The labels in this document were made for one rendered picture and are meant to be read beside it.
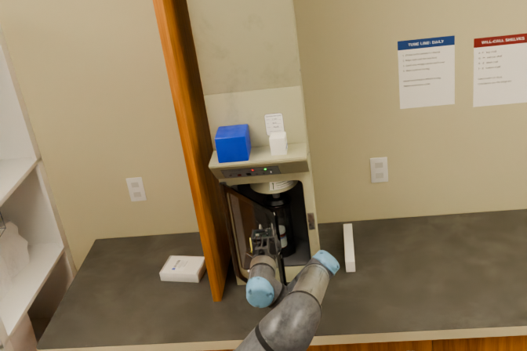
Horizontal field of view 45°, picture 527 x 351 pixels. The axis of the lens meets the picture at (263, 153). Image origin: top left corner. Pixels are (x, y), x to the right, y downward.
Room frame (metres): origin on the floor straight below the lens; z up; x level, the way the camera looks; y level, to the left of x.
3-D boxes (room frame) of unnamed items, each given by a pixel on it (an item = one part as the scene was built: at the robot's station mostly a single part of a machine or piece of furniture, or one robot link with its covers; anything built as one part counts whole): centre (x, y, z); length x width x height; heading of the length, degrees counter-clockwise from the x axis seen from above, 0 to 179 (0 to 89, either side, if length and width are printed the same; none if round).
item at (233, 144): (1.92, 0.09, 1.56); 0.10 x 0.10 x 0.09; 82
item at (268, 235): (1.59, 0.04, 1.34); 0.12 x 0.08 x 0.09; 172
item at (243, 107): (2.09, -0.01, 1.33); 0.32 x 0.25 x 0.77; 82
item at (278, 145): (1.90, -0.05, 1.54); 0.05 x 0.05 x 0.06; 80
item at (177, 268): (2.12, 0.38, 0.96); 0.16 x 0.12 x 0.04; 73
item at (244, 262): (1.84, 0.08, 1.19); 0.30 x 0.01 x 0.40; 34
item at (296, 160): (1.91, 0.02, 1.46); 0.32 x 0.11 x 0.10; 82
